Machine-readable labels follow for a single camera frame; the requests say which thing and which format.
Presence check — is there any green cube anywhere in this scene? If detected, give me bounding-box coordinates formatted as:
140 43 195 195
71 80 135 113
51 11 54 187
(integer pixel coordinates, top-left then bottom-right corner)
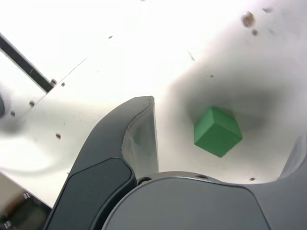
193 107 243 158

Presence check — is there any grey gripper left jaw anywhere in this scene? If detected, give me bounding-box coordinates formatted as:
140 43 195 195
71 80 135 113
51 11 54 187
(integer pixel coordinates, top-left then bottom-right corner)
44 95 159 230

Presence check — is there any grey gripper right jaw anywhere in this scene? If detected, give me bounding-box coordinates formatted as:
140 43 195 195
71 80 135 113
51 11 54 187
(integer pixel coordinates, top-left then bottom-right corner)
100 134 307 230

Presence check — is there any black tape strip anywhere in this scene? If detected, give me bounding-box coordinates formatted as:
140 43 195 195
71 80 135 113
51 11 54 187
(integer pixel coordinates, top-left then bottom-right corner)
0 32 57 93

